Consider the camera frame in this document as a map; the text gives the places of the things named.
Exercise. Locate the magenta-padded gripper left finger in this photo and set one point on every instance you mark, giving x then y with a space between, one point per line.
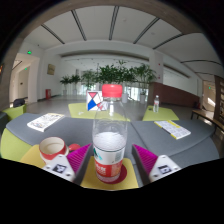
77 159

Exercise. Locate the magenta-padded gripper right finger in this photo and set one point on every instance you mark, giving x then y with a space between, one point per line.
147 159

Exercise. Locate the clear water bottle red cap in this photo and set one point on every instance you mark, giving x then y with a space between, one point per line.
110 146

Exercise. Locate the small clear water bottle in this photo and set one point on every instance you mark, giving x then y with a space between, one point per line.
156 105

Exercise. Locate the red and white cup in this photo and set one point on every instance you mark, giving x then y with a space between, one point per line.
51 149

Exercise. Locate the flat round red coaster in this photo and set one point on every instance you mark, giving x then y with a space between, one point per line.
123 174

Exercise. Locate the yellow and white booklet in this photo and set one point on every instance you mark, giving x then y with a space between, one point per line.
173 130

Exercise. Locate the small green low table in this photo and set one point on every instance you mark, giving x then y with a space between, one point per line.
163 115

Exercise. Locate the large green low table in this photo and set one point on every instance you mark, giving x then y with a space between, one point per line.
78 111

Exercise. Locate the white printed magazine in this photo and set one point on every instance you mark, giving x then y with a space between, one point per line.
45 122

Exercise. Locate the red blue white geometric sign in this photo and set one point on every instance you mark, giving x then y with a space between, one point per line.
93 101

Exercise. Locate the red bin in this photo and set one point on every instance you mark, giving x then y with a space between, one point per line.
48 94

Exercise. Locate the wooden bench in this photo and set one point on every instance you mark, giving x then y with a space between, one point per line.
208 118

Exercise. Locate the green seat block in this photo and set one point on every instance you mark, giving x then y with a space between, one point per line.
15 112

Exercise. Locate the black bag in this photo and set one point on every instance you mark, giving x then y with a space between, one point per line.
19 102

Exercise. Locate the dark grey chair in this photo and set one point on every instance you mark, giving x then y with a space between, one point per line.
2 121

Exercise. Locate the group of potted green plants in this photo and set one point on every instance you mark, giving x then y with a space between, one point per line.
113 73

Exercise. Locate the green exit sign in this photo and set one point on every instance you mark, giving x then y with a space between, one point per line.
25 69
29 52

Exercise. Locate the framed wall picture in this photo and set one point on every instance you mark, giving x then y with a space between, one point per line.
51 69

